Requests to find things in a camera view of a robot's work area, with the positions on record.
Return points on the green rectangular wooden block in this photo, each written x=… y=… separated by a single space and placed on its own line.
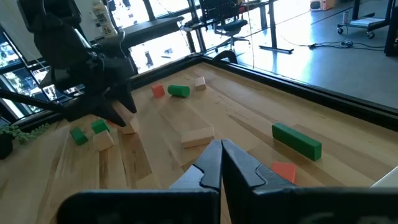
x=297 y=141
x=78 y=136

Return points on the large office window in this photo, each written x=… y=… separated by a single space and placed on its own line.
x=18 y=81

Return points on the black aluminium table frame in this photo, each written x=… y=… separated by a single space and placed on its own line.
x=280 y=83

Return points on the black post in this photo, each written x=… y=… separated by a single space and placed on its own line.
x=392 y=31

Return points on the long natural wooden plank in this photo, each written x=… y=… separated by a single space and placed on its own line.
x=133 y=126

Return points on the black diagonal frame strut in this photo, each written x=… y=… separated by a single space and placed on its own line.
x=31 y=99

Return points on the white item with 26 print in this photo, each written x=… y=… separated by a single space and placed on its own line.
x=104 y=18

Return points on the small potted green plant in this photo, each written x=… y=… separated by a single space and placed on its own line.
x=18 y=133

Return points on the red rectangular wooden block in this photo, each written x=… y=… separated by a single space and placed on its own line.
x=284 y=171

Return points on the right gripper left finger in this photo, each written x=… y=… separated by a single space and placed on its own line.
x=205 y=174

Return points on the low wheeled cart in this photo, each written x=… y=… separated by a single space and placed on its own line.
x=368 y=23

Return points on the orange and white box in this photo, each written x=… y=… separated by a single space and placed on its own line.
x=321 y=4

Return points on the grey desk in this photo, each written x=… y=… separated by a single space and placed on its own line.
x=149 y=29

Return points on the small metal can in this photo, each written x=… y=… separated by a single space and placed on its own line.
x=345 y=17

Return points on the green wooden cube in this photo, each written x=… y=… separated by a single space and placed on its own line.
x=99 y=126

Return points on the black office chair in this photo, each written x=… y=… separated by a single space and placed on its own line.
x=231 y=26

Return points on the white plastic bin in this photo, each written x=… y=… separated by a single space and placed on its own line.
x=387 y=179

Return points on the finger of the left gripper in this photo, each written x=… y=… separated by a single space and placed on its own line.
x=126 y=96
x=93 y=110

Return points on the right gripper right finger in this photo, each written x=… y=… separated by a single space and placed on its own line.
x=248 y=186

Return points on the green wooden cylinder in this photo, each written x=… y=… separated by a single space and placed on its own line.
x=178 y=91

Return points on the natural wooden block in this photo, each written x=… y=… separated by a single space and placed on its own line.
x=200 y=83
x=197 y=138
x=103 y=140

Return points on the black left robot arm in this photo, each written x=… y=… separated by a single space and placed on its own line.
x=56 y=37

